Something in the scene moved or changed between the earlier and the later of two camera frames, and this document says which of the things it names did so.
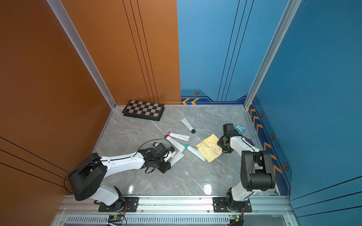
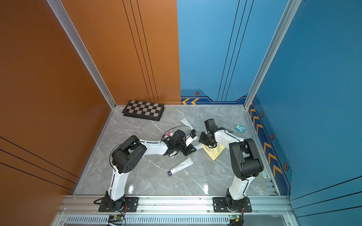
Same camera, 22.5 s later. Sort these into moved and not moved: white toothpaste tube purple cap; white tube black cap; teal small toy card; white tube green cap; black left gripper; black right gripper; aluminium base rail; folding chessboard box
Moved: black right gripper; white tube green cap; black left gripper; white toothpaste tube purple cap
Not moved: white tube black cap; aluminium base rail; folding chessboard box; teal small toy card
